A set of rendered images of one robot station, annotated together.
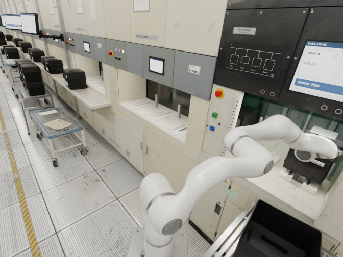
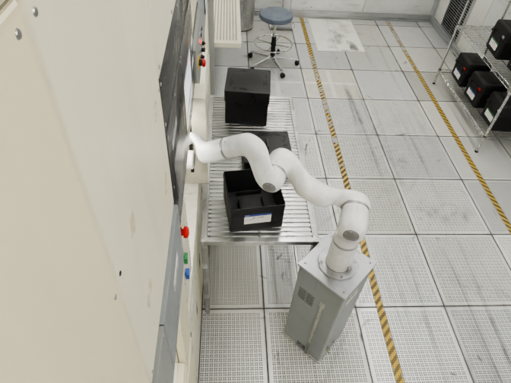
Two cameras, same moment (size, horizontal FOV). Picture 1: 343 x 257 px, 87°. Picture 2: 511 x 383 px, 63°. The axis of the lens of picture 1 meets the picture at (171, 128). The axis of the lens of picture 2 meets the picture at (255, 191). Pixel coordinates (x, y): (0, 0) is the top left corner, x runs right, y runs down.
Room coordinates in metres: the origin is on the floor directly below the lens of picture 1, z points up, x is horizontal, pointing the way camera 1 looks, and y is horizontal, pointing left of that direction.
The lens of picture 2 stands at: (1.64, 0.42, 2.44)
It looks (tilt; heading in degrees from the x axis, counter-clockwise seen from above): 46 degrees down; 219
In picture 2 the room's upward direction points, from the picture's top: 5 degrees clockwise
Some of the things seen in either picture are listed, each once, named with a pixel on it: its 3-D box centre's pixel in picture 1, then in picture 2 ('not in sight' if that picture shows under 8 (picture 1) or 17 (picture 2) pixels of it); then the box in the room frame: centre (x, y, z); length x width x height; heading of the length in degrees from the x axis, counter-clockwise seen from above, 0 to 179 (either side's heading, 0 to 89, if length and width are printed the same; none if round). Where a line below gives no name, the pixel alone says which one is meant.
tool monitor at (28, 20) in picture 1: (43, 28); not in sight; (3.05, 2.03, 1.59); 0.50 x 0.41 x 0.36; 135
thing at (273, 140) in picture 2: not in sight; (266, 150); (0.14, -0.73, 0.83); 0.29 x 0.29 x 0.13; 47
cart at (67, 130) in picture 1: (59, 132); not in sight; (2.31, 1.65, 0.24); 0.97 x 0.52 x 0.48; 47
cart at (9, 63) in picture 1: (20, 77); not in sight; (4.49, 3.88, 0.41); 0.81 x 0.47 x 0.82; 45
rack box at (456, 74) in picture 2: not in sight; (470, 69); (-2.85, -0.46, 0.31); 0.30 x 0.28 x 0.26; 42
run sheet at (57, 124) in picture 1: (57, 123); not in sight; (2.16, 1.54, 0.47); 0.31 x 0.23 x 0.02; 66
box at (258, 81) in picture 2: not in sight; (247, 96); (-0.12, -1.14, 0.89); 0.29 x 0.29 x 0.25; 40
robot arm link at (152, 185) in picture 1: (157, 206); (350, 229); (0.49, 0.03, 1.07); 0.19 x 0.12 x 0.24; 25
